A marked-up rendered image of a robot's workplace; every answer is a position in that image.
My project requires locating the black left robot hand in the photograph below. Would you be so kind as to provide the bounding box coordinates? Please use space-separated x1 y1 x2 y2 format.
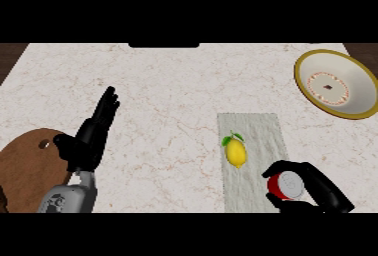
51 85 122 174

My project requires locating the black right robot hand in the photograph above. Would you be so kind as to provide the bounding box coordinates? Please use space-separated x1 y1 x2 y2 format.
260 159 355 214

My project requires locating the red can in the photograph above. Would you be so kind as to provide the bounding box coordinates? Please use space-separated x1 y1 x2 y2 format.
265 170 305 202

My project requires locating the grey placemat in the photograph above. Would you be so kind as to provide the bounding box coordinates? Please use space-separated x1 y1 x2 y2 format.
215 112 292 214

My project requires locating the white bowl with gold rim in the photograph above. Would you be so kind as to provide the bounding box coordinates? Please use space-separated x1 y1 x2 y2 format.
293 49 378 120

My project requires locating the brown wooden cutting board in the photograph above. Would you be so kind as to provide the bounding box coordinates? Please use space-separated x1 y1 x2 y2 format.
0 127 73 214

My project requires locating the yellow lemon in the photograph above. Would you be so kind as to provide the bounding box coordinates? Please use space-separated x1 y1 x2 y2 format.
220 130 248 170

